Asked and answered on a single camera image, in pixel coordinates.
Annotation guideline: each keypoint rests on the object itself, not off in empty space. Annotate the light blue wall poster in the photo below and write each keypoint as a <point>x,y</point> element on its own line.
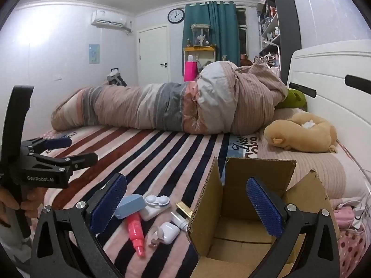
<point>94,54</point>

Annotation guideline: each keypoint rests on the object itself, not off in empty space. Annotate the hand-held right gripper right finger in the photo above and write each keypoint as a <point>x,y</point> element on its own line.
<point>263,208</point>

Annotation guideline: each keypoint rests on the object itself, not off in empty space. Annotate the white pump bottle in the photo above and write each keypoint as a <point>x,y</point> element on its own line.
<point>179,221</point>

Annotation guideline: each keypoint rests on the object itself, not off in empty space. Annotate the window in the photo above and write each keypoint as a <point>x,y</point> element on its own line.
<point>242,31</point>

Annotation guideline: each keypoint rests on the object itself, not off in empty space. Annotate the gold cosmetic tube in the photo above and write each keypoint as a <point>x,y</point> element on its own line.
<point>184,209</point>

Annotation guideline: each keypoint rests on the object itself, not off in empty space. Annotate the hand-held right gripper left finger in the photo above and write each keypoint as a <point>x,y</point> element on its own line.
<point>108,199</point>

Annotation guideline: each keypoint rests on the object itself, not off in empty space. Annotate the rolled pink grey duvet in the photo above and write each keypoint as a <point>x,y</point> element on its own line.
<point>145,104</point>

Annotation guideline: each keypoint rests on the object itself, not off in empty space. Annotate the pink spray bottle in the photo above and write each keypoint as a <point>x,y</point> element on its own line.
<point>134,231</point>

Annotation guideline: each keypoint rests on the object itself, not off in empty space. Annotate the white bed headboard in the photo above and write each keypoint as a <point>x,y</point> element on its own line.
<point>327,72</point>

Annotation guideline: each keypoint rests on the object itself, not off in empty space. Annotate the bright pink bag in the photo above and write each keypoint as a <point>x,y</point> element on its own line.
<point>189,71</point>

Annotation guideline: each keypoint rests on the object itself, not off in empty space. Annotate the teal curtain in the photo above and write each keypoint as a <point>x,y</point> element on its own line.
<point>223,31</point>

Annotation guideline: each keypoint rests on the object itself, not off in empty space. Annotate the white contact lens case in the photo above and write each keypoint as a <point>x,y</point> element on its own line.
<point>156,204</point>

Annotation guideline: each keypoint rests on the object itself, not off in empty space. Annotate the pink polka dot cloth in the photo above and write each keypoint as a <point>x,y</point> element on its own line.
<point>353,252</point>

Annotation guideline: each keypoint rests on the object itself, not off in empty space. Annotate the dark grey bag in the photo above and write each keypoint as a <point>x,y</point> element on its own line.
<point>116,78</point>

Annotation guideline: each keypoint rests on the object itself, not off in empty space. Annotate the white earbuds case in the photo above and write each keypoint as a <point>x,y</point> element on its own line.
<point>169,231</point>

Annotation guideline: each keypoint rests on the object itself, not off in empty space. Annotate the light blue plastic case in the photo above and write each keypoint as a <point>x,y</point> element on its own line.
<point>129,207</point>

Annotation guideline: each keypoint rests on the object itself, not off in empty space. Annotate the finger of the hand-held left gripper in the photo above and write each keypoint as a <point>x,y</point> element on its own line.
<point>62,142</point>
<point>84,157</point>

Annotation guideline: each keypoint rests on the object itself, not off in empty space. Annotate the yellow side table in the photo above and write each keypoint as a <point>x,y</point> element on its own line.
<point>200,48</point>

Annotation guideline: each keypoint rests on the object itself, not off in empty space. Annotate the brown cardboard box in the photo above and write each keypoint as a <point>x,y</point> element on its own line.
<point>232,237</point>

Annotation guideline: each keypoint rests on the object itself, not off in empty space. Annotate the black round wall clock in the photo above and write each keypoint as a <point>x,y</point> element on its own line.
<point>176,16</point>

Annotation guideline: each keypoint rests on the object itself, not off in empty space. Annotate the tan plush toy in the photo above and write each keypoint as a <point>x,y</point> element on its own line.
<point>301,134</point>

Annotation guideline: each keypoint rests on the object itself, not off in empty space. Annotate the glass display case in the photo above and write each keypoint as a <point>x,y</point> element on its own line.
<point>200,34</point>

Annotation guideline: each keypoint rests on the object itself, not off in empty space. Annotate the white door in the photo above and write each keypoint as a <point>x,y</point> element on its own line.
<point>152,55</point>

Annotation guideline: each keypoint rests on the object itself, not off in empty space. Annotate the white air conditioner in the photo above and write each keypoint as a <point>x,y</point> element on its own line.
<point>108,18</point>

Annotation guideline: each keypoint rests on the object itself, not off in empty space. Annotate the black tall shelf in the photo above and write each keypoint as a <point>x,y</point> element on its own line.
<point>285,20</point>

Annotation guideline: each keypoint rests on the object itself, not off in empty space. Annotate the green plush toy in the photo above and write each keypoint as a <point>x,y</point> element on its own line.
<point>294,100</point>

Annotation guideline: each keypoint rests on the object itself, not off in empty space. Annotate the person's left hand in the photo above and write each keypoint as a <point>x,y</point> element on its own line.
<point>8,202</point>

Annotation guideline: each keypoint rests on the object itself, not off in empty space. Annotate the striped pink navy blanket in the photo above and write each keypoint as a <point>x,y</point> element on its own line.
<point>162,156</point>

